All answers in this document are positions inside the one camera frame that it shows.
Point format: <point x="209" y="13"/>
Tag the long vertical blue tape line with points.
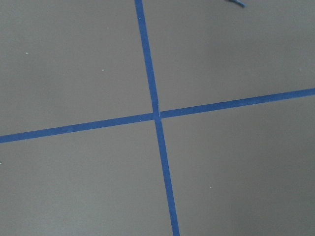
<point x="156" y="115"/>

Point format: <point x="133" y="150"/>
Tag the horizontal blue tape line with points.
<point x="163" y="114"/>

